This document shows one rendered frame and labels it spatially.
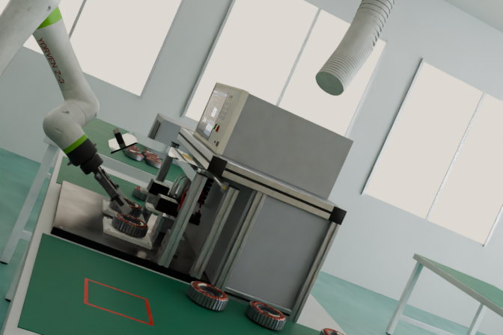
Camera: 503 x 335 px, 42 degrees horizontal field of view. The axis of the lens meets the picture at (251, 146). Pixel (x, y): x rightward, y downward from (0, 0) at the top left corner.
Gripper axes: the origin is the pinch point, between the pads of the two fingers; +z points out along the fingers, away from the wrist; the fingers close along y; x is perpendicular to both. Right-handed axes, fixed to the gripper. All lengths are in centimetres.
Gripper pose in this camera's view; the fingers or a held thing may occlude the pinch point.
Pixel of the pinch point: (125, 205)
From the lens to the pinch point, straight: 229.9
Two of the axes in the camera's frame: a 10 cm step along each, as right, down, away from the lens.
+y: 2.4, 1.2, -9.6
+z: 5.7, 7.8, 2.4
